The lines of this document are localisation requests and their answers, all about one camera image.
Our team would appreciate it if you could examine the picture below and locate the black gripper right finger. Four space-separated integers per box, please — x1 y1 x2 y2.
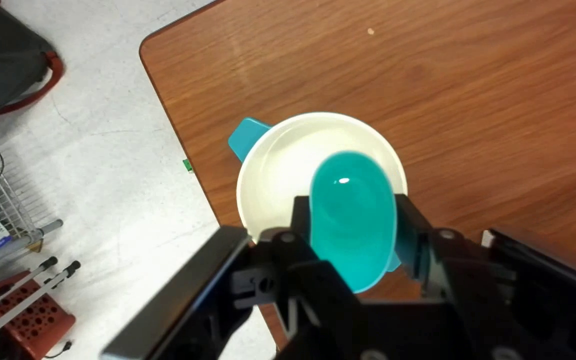
392 192 480 301

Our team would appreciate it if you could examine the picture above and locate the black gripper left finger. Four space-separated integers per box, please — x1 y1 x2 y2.
259 194 364 308

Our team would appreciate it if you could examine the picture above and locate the teal plastic cup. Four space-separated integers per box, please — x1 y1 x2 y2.
307 150 403 295

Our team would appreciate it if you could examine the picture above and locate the grey metal rod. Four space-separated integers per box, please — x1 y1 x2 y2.
0 217 66 267

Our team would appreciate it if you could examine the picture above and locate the black-tipped rod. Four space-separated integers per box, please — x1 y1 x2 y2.
0 256 59 318

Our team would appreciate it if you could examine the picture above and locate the red perforated box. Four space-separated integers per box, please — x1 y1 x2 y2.
0 267 78 360

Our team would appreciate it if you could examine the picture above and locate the white bowl with teal handles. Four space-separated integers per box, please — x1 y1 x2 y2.
225 110 409 246

